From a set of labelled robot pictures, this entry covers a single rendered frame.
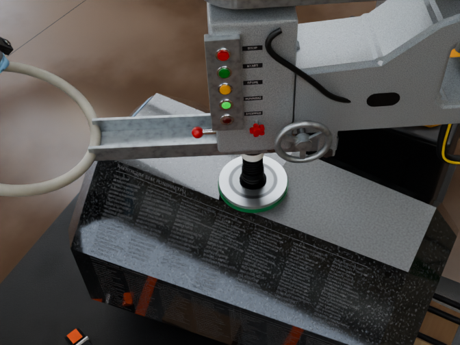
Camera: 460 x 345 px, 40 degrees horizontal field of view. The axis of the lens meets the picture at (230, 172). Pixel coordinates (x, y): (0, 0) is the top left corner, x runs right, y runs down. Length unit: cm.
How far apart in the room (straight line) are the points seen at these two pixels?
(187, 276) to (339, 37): 90
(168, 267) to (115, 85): 186
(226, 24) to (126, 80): 237
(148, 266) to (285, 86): 85
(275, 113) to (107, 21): 276
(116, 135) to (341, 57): 69
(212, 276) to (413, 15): 99
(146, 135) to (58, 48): 233
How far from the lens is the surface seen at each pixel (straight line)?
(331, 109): 162
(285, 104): 157
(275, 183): 193
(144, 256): 210
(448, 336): 266
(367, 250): 188
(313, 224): 191
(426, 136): 237
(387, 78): 159
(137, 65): 384
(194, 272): 203
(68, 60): 398
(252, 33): 142
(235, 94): 151
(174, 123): 182
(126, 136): 183
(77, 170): 172
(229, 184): 193
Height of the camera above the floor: 239
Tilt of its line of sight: 49 degrees down
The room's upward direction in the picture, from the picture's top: 3 degrees counter-clockwise
